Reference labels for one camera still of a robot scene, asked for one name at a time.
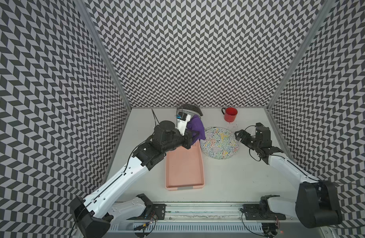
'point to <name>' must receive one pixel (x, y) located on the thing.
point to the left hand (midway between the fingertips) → (197, 134)
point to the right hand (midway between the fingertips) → (239, 138)
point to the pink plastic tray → (184, 169)
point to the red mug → (229, 113)
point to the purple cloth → (195, 126)
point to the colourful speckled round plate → (219, 143)
